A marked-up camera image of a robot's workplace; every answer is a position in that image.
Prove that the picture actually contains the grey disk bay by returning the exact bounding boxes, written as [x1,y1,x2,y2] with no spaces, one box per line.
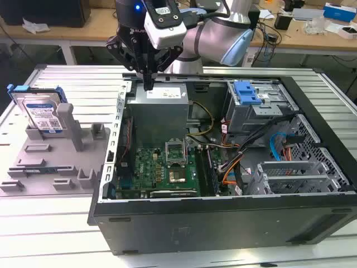
[247,160,349,196]

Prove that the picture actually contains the blue drive cage latch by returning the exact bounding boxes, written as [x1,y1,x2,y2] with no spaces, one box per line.
[234,80,264,106]

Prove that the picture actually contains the wooden desk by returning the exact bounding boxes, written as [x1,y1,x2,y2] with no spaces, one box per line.
[0,7,357,56]

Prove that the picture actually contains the installed RAM stick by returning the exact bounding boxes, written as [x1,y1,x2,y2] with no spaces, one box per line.
[205,146,219,196]

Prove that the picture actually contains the white box with black insert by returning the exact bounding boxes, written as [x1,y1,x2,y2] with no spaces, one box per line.
[339,25,357,40]

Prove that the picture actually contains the RAM stick on rack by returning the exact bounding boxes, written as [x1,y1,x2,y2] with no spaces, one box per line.
[8,166,72,175]

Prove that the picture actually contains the yellow wire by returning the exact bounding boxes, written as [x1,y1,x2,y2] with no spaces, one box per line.
[186,100,215,137]

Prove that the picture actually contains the grey parts rack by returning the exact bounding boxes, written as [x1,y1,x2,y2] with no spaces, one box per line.
[0,103,111,198]

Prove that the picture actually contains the orange wire bundle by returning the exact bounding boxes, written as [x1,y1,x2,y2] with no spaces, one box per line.
[219,149,246,186]

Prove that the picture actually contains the flat silver device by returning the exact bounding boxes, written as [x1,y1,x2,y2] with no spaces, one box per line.
[291,7,326,21]

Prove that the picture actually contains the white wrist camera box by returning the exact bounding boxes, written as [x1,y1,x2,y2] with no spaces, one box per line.
[143,0,187,50]

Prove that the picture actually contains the clear plastic wrap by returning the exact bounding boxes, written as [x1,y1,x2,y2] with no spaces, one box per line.
[303,16,327,36]

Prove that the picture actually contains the black cable bundle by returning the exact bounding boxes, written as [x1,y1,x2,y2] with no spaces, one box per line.
[237,117,293,157]

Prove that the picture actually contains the small black box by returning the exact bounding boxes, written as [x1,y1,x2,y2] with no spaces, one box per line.
[274,13,293,31]

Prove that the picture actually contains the black graphics card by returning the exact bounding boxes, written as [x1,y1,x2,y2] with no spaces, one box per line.
[149,189,197,199]

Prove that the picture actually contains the blue data wire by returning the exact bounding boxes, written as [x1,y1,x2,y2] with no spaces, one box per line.
[269,132,305,162]

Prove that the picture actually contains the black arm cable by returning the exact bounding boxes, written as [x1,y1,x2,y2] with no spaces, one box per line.
[178,0,232,28]

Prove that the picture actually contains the large black box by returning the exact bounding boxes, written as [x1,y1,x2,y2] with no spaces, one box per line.
[0,0,91,28]

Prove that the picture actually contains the orange power wire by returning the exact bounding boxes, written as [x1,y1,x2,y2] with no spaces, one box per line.
[282,141,293,162]

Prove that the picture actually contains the metal socket cover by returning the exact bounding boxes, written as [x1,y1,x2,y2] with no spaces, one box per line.
[165,140,187,168]

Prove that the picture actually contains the grey optical drive cage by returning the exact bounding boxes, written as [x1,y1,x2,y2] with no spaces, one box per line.
[225,80,296,140]

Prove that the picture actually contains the blue and white box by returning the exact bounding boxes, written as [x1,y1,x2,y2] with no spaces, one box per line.
[323,2,357,23]

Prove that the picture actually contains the green motherboard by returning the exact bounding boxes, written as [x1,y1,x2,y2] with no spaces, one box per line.
[115,146,232,199]

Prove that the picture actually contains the hard disk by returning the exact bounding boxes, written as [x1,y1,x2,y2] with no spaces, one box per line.
[7,84,69,137]

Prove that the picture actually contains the black PC case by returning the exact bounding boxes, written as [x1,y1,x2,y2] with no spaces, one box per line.
[87,68,357,256]

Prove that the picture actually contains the black speaker box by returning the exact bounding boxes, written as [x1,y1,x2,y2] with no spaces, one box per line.
[248,7,262,31]

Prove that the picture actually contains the crumpled white paper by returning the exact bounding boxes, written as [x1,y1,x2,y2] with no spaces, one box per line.
[22,18,51,35]

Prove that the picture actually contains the grey power supply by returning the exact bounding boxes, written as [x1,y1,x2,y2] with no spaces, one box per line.
[127,83,190,140]

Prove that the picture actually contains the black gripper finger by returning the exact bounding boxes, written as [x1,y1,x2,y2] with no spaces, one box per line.
[105,35,150,91]
[149,46,184,91]

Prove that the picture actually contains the CPU socket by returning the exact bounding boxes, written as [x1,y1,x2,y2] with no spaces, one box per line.
[167,167,190,185]

